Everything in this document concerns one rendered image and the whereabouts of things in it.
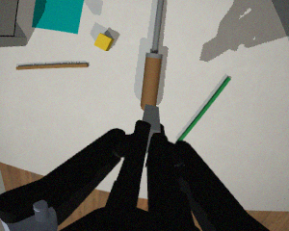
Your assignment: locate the green rod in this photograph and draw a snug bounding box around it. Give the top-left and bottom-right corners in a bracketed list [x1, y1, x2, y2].
[178, 77, 231, 141]

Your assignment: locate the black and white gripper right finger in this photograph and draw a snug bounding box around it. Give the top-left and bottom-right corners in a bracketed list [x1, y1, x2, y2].
[145, 106, 270, 231]

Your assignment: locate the yellow cube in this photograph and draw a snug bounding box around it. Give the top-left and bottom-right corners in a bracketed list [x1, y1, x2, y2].
[94, 33, 114, 51]

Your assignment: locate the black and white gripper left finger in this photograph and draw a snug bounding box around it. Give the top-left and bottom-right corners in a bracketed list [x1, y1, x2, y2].
[0, 104, 152, 231]

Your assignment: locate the brown wooden tool handle with grey metal rod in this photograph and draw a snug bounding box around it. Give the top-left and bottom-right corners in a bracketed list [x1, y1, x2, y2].
[141, 0, 164, 110]

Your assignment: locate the teal square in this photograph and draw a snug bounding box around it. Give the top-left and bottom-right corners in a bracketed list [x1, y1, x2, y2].
[32, 0, 84, 34]

